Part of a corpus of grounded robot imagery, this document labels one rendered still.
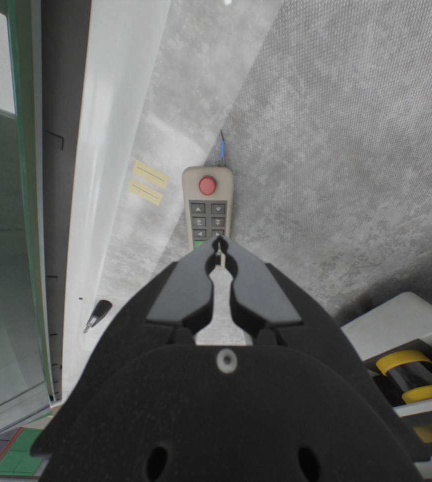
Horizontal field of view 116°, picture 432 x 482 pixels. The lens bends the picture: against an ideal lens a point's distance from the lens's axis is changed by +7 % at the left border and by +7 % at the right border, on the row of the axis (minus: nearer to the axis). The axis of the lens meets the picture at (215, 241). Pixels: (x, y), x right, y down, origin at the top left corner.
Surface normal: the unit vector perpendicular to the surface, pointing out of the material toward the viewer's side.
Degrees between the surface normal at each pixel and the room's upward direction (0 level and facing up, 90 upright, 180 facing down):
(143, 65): 30
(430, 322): 90
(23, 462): 90
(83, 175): 26
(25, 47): 0
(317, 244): 0
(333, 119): 0
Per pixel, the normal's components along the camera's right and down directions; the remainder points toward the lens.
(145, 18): -0.50, 0.14
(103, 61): 0.37, 0.62
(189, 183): 0.00, 0.48
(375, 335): -0.85, -0.47
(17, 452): 0.50, -0.76
